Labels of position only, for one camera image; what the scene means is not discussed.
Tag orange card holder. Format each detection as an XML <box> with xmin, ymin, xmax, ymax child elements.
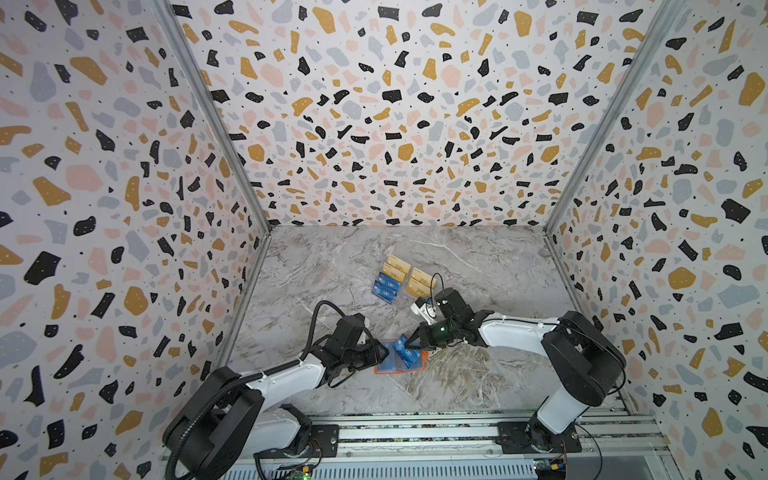
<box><xmin>374</xmin><ymin>340</ymin><xmax>428</xmax><ymax>375</ymax></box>

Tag blue card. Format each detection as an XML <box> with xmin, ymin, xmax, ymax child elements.
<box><xmin>393</xmin><ymin>338</ymin><xmax>421</xmax><ymax>370</ymax></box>
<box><xmin>372</xmin><ymin>282</ymin><xmax>398</xmax><ymax>304</ymax></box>
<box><xmin>376</xmin><ymin>273</ymin><xmax>401</xmax><ymax>291</ymax></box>

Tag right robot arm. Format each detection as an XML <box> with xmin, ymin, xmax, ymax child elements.
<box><xmin>404</xmin><ymin>288</ymin><xmax>627</xmax><ymax>453</ymax></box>

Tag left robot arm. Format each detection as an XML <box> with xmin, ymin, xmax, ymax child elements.
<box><xmin>162</xmin><ymin>314</ymin><xmax>389</xmax><ymax>479</ymax></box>

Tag gold card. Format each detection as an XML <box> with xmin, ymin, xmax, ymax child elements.
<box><xmin>381</xmin><ymin>263</ymin><xmax>407</xmax><ymax>283</ymax></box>
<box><xmin>386</xmin><ymin>255</ymin><xmax>412</xmax><ymax>273</ymax></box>
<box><xmin>411</xmin><ymin>268</ymin><xmax>436</xmax><ymax>288</ymax></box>
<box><xmin>406</xmin><ymin>279</ymin><xmax>431</xmax><ymax>298</ymax></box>

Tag gold card back right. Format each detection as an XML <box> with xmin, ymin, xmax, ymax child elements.
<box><xmin>411</xmin><ymin>268</ymin><xmax>436</xmax><ymax>288</ymax></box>

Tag gold card back left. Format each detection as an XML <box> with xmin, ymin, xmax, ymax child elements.
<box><xmin>386</xmin><ymin>255</ymin><xmax>412</xmax><ymax>273</ymax></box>

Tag left black corrugated cable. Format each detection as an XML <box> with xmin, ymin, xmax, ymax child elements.
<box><xmin>163</xmin><ymin>299</ymin><xmax>346</xmax><ymax>480</ymax></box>

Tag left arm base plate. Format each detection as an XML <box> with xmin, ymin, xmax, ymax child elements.
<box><xmin>282</xmin><ymin>424</ymin><xmax>340</xmax><ymax>458</ymax></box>

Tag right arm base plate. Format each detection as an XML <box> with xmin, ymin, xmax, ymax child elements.
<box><xmin>495</xmin><ymin>418</ymin><xmax>582</xmax><ymax>454</ymax></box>

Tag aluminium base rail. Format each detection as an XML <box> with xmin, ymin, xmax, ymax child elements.
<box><xmin>223</xmin><ymin>408</ymin><xmax>682</xmax><ymax>479</ymax></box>

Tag right aluminium corner post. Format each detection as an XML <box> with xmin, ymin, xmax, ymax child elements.
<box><xmin>544</xmin><ymin>0</ymin><xmax>688</xmax><ymax>239</ymax></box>

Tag aluminium corner post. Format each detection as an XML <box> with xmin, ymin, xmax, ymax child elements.
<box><xmin>544</xmin><ymin>0</ymin><xmax>688</xmax><ymax>239</ymax></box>
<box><xmin>150</xmin><ymin>0</ymin><xmax>270</xmax><ymax>237</ymax></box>

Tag left aluminium corner post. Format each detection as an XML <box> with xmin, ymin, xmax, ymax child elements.
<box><xmin>150</xmin><ymin>0</ymin><xmax>270</xmax><ymax>237</ymax></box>

